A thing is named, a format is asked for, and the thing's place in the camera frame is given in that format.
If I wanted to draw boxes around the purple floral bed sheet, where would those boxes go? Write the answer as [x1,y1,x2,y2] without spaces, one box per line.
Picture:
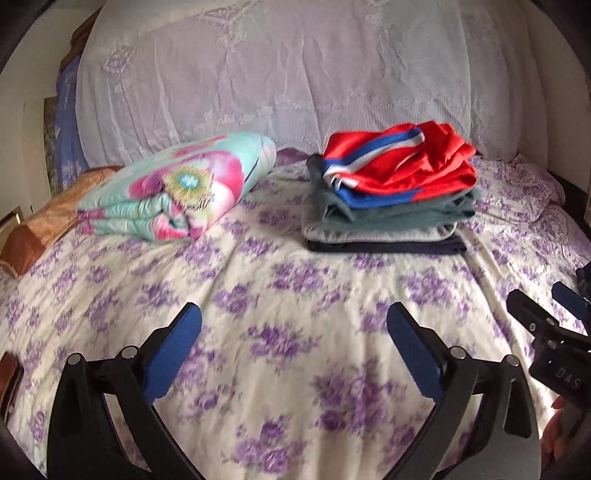
[0,148,591,480]

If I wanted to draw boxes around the lavender embroidered cover on headboard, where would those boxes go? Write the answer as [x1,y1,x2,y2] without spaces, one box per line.
[75,0,548,169]

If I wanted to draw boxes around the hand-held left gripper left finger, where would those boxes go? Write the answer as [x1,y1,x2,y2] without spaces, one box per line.
[46,302,204,480]

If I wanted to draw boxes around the patterned green cloth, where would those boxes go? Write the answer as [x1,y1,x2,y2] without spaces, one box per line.
[44,97,62,191]

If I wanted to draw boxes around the brown wooden object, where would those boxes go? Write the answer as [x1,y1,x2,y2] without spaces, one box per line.
[0,353,24,421]

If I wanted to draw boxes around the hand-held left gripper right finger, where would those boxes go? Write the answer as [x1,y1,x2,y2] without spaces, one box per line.
[383,302,541,480]

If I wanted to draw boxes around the teal folded pants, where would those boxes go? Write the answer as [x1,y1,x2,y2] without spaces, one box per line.
[307,154,478,232]

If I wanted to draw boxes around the red pants with blue stripe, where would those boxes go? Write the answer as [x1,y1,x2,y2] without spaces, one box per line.
[321,121,477,208]

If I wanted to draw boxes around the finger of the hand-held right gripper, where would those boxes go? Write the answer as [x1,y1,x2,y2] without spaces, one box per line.
[506,290,563,340]
[551,281,591,326]

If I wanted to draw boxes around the person's right hand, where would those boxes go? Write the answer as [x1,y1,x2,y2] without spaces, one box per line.
[539,396,583,464]

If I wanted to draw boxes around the blue patterned cloth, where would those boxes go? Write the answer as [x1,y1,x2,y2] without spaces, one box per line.
[54,55,90,178]

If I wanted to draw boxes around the navy folded pants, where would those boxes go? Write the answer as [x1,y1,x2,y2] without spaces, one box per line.
[307,233,468,254]

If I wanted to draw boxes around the grey folded pants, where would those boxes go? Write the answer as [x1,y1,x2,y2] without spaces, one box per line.
[301,217,458,244]

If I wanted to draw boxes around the orange satin pillow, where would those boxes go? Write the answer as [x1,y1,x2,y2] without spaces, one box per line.
[0,166,121,277]

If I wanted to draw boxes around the floral folded blanket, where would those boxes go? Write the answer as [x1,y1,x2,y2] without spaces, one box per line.
[76,131,278,244]

